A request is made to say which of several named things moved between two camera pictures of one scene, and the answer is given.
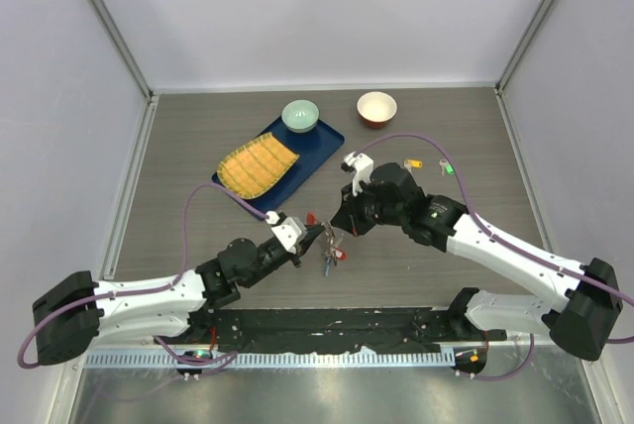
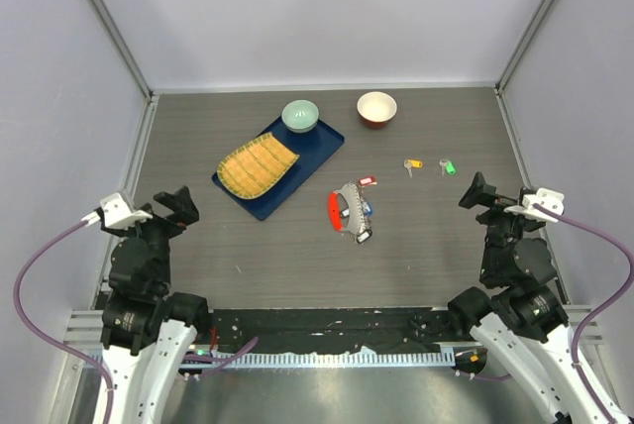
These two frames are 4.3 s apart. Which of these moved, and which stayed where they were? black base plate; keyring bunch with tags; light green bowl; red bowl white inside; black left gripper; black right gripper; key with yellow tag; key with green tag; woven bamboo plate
Moved: black right gripper; black left gripper; keyring bunch with tags
Stayed: key with yellow tag; woven bamboo plate; key with green tag; red bowl white inside; light green bowl; black base plate
